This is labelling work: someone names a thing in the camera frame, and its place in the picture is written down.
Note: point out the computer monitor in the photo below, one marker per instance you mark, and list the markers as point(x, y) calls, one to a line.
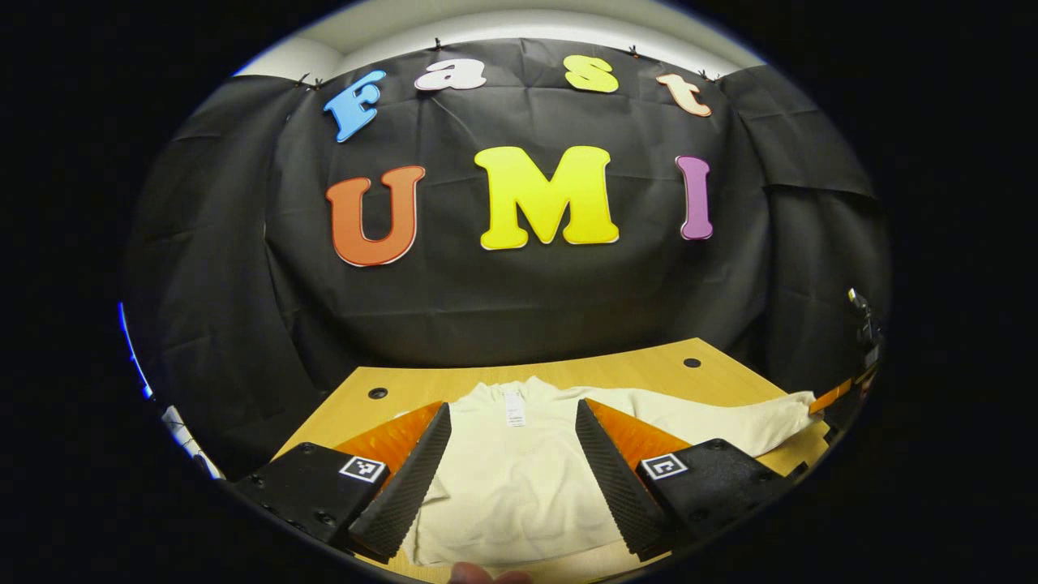
point(131, 357)

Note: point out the black backdrop cloth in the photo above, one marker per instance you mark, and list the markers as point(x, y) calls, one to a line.
point(503, 292)

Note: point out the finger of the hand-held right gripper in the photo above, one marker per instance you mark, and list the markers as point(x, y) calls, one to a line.
point(835, 397)

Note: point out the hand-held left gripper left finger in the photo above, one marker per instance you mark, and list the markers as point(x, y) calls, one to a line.
point(413, 487)

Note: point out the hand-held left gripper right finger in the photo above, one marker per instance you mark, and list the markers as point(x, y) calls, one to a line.
point(616, 487)

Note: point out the cream sweatshirt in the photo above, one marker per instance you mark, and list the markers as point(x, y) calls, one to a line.
point(519, 487)

